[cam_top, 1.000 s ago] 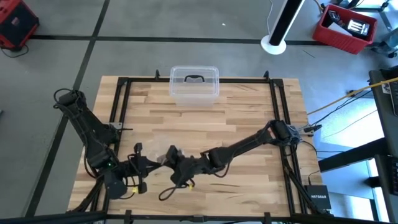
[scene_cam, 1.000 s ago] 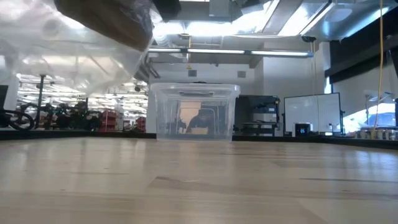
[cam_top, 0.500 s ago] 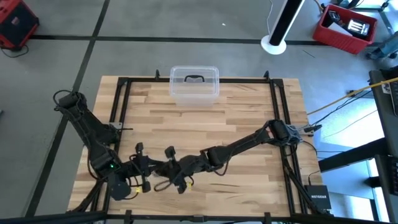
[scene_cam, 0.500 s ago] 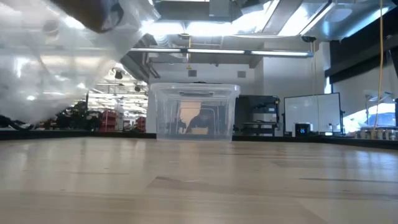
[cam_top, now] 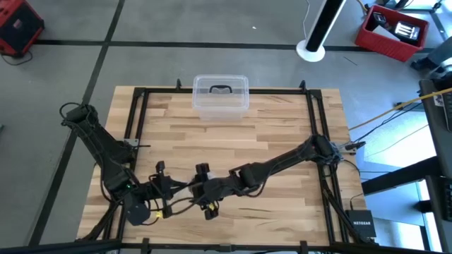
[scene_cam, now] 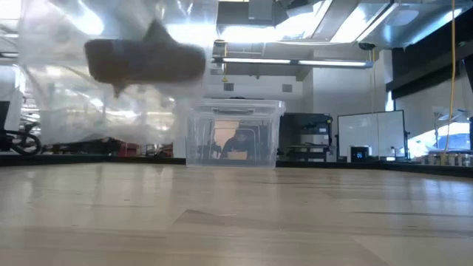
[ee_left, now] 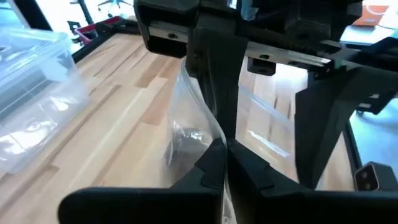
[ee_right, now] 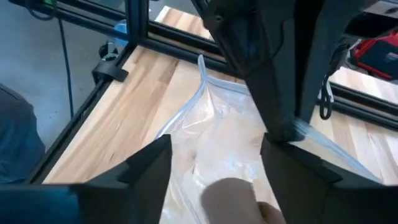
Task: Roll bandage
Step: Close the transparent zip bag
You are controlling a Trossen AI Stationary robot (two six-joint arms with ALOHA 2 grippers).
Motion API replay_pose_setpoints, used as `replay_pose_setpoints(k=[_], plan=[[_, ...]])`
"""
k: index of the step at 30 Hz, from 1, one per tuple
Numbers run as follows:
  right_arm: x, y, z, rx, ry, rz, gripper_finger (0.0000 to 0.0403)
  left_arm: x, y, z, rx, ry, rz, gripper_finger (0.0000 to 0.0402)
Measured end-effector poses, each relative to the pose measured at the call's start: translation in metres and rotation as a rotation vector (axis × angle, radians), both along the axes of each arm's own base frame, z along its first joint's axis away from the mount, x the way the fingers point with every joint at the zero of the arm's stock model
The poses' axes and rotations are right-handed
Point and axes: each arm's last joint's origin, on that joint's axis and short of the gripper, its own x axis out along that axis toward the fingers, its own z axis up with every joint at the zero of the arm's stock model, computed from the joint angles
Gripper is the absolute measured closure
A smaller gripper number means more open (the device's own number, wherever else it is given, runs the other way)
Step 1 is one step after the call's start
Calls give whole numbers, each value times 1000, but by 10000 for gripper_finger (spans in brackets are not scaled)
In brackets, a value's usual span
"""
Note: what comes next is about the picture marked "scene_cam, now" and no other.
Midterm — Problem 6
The clear plastic bag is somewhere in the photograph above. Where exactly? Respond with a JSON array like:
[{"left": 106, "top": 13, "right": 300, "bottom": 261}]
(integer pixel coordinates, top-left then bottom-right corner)
[{"left": 16, "top": 0, "right": 220, "bottom": 147}]

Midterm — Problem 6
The black wheel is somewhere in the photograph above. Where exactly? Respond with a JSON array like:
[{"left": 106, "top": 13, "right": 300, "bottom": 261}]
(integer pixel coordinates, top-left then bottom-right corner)
[{"left": 0, "top": 123, "right": 44, "bottom": 156}]

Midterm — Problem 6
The clear plastic storage box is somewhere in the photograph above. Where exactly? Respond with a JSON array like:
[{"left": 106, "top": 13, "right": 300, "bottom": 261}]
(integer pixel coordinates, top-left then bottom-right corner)
[{"left": 185, "top": 98, "right": 287, "bottom": 170}]

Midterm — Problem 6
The person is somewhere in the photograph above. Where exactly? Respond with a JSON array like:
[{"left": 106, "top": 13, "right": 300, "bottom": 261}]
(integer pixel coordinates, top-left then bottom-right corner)
[{"left": 220, "top": 129, "right": 256, "bottom": 161}]

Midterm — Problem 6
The long ceiling light bar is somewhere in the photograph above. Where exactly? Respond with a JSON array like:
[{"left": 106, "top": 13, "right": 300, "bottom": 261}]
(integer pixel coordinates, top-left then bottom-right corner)
[{"left": 211, "top": 55, "right": 375, "bottom": 69}]

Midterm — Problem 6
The black device with blue display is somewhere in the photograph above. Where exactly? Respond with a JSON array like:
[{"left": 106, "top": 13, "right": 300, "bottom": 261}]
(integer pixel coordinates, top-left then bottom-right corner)
[{"left": 348, "top": 145, "right": 371, "bottom": 163}]

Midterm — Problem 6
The black cabinet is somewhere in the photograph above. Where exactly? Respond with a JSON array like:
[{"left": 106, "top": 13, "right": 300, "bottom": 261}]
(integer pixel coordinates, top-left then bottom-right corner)
[{"left": 279, "top": 112, "right": 334, "bottom": 162}]

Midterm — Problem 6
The tan elastic bandage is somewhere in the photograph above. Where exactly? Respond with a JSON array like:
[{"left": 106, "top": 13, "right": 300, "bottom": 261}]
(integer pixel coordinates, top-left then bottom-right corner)
[{"left": 84, "top": 19, "right": 208, "bottom": 99}]

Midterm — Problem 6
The white whiteboard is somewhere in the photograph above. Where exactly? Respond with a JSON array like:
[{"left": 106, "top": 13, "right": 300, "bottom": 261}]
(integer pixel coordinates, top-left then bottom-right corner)
[{"left": 336, "top": 109, "right": 407, "bottom": 160}]

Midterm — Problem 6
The red parts shelf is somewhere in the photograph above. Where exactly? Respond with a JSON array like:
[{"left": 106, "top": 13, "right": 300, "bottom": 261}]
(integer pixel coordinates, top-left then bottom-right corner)
[{"left": 117, "top": 141, "right": 141, "bottom": 157}]

